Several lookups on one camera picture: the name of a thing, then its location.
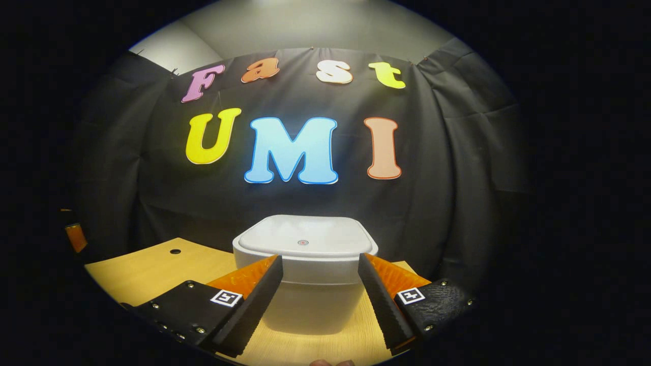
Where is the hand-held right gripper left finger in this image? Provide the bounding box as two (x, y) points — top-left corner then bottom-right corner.
(122, 254), (284, 358)

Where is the white desktop garbage bin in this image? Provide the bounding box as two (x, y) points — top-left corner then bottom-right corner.
(232, 215), (379, 336)

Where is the wooden desktop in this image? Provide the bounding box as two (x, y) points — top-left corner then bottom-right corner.
(84, 237), (423, 366)

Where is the black backdrop cloth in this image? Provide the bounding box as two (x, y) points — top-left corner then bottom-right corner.
(71, 37), (532, 290)

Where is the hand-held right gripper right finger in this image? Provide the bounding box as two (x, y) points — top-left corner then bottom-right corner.
(358, 253), (479, 355)

